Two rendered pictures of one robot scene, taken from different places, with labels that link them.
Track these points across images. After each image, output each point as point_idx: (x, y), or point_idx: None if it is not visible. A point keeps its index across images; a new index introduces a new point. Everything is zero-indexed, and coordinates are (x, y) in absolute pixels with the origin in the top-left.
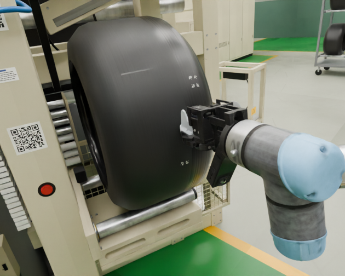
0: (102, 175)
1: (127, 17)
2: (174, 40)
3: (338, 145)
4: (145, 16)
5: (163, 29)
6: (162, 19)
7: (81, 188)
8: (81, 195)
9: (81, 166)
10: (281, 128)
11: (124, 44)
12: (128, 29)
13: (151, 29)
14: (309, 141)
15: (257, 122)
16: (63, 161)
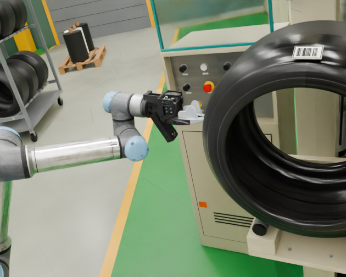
0: (327, 165)
1: (304, 31)
2: (231, 67)
3: (107, 139)
4: (292, 38)
5: (245, 55)
6: (274, 49)
7: (335, 161)
8: (321, 159)
9: None
10: (124, 95)
11: (247, 49)
12: (261, 41)
13: (250, 50)
14: (112, 92)
15: (135, 95)
16: (296, 111)
